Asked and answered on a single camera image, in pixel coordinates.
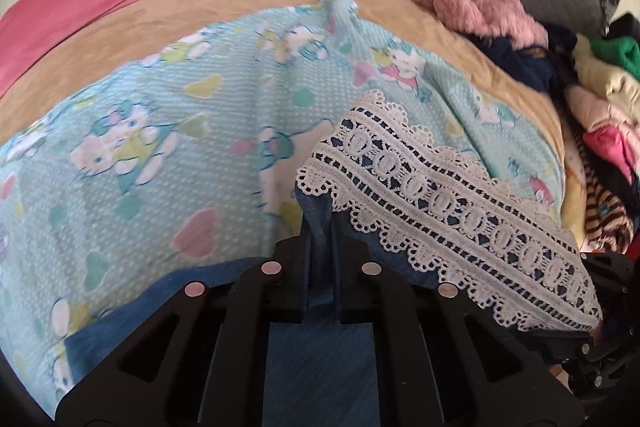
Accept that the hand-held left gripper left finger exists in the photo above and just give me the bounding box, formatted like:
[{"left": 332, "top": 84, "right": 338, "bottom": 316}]
[{"left": 55, "top": 237, "right": 306, "bottom": 427}]

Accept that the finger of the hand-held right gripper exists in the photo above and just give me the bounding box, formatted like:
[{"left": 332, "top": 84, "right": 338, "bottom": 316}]
[
  {"left": 580, "top": 251, "right": 640, "bottom": 308},
  {"left": 517, "top": 327, "right": 606, "bottom": 363}
]

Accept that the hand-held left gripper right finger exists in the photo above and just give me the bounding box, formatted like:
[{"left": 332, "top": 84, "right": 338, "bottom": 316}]
[{"left": 332, "top": 228, "right": 586, "bottom": 427}]

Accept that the blue denim pants lace trim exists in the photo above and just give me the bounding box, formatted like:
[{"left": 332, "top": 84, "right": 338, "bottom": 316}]
[{"left": 62, "top": 89, "right": 603, "bottom": 427}]

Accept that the brown striped garment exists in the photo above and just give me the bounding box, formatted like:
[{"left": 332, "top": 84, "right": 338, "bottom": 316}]
[{"left": 570, "top": 127, "right": 638, "bottom": 254}]

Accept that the yellow cartoon print blanket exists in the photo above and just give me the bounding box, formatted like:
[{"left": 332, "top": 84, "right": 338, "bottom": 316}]
[{"left": 560, "top": 142, "right": 592, "bottom": 253}]

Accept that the hot pink garment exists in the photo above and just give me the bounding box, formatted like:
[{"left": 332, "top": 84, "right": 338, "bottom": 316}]
[{"left": 582, "top": 124, "right": 639, "bottom": 184}]

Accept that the light pink garment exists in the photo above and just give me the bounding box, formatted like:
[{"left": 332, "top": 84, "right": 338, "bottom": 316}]
[{"left": 565, "top": 84, "right": 640, "bottom": 134}]

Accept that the cream garment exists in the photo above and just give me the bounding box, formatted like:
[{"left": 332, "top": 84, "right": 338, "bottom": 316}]
[{"left": 572, "top": 34, "right": 640, "bottom": 108}]

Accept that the light blue cartoon print blanket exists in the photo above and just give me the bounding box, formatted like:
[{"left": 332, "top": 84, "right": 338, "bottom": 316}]
[{"left": 0, "top": 0, "right": 566, "bottom": 408}]

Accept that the green garment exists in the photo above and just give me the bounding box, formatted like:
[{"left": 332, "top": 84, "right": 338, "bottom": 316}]
[{"left": 590, "top": 34, "right": 640, "bottom": 82}]

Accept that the dark navy garment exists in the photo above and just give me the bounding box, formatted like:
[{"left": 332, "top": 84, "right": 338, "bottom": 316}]
[{"left": 465, "top": 22, "right": 581, "bottom": 94}]

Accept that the black garment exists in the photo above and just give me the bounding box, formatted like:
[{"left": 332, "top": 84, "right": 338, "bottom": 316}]
[{"left": 605, "top": 12, "right": 640, "bottom": 40}]

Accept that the tan bed cover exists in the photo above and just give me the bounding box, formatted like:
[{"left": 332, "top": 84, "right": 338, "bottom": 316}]
[{"left": 0, "top": 0, "right": 567, "bottom": 148}]

